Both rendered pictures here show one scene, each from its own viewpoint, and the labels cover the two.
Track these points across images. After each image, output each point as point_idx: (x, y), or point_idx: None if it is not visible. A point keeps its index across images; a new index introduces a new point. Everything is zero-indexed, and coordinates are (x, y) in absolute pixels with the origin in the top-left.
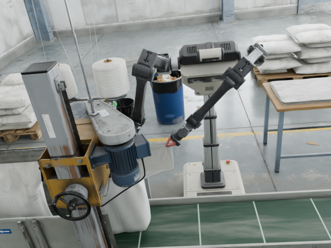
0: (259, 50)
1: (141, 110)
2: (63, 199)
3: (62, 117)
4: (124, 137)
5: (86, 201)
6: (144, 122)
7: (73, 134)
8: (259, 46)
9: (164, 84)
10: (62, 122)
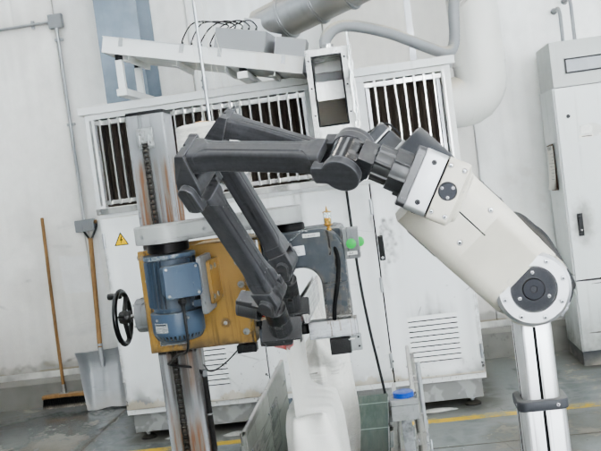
0: (312, 147)
1: (260, 240)
2: (124, 302)
3: (136, 184)
4: (136, 235)
5: (112, 311)
6: (281, 273)
7: (159, 220)
8: (339, 138)
9: None
10: (135, 191)
